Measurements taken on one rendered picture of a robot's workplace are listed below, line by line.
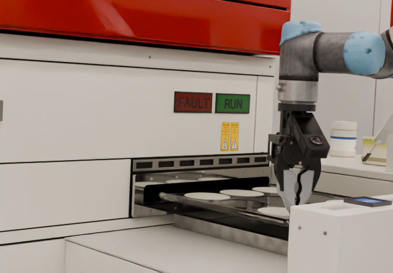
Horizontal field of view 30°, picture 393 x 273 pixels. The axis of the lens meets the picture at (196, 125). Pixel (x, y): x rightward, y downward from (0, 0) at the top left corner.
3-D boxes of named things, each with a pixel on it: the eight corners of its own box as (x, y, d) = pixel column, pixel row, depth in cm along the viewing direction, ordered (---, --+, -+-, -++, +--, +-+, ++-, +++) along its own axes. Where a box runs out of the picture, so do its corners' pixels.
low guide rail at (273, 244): (173, 226, 165) (173, 213, 165) (180, 225, 166) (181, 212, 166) (360, 275, 128) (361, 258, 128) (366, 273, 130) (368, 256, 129)
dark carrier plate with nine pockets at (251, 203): (165, 196, 160) (166, 193, 160) (271, 187, 184) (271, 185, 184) (286, 223, 135) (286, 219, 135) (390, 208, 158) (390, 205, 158)
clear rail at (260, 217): (157, 198, 160) (157, 192, 160) (161, 197, 161) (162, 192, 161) (287, 227, 133) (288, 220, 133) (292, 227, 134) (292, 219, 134)
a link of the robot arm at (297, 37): (313, 19, 132) (272, 20, 137) (310, 80, 133) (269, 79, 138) (333, 24, 139) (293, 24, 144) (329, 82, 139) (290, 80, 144)
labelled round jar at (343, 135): (324, 155, 201) (326, 120, 201) (339, 154, 206) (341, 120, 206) (345, 158, 196) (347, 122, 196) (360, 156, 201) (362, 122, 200)
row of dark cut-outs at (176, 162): (131, 170, 159) (131, 159, 159) (266, 163, 189) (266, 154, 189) (133, 171, 159) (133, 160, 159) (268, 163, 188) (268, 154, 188)
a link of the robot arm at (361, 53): (395, 35, 135) (340, 35, 142) (371, 28, 126) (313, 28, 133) (392, 78, 135) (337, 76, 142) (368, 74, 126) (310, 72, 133)
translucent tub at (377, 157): (359, 163, 182) (361, 136, 182) (375, 162, 188) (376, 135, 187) (387, 166, 177) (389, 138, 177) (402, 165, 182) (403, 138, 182)
